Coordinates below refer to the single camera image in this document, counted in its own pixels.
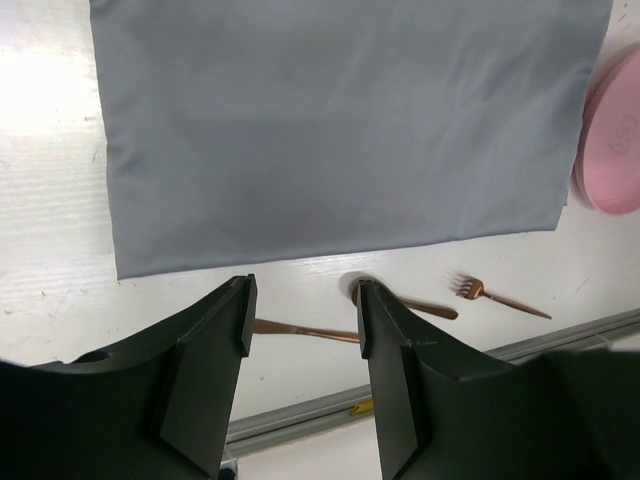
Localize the copper knife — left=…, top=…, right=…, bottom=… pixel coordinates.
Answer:
left=254, top=319, right=359, bottom=344

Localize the copper fork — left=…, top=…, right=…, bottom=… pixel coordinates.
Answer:
left=447, top=271, right=552, bottom=320

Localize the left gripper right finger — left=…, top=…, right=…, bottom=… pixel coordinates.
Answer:
left=357, top=279, right=639, bottom=479

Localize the copper spoon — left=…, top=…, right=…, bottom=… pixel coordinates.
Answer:
left=347, top=281, right=458, bottom=321

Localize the grey cloth placemat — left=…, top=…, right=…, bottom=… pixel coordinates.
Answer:
left=90, top=0, right=612, bottom=279

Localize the pink plate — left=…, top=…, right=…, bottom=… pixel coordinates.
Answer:
left=572, top=42, right=639, bottom=215

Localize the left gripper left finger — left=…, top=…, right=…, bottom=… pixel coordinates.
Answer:
left=1, top=275, right=257, bottom=479

